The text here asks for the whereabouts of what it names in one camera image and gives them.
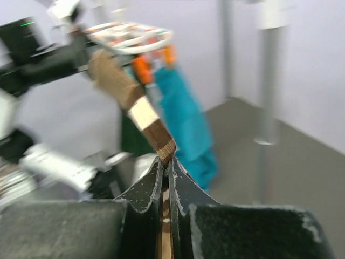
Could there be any white round clip hanger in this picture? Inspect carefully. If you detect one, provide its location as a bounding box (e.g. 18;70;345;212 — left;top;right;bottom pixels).
85;22;177;84

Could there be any brown striped sock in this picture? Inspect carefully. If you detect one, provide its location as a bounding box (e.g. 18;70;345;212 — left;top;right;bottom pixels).
88;50;176;258

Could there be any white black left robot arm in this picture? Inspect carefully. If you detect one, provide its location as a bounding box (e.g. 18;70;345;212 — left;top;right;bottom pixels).
1;1;125;199

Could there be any teal cloth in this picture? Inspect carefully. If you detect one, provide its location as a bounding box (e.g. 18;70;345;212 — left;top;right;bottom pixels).
155;67;218;191

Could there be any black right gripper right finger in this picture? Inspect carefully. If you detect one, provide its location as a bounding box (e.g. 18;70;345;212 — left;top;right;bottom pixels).
168;157;220;258

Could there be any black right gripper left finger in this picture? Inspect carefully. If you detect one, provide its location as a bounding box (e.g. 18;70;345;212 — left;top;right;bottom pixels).
116;157;164;258

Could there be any grey rack right post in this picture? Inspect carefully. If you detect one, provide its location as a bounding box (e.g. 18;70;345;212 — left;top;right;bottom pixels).
255;1;291;204

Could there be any white cloth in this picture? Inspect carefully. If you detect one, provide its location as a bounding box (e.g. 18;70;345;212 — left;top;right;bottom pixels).
106;152;156;192

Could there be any dark green cloth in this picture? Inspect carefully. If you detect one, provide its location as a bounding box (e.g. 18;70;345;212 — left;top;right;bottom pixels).
120;110;155;158

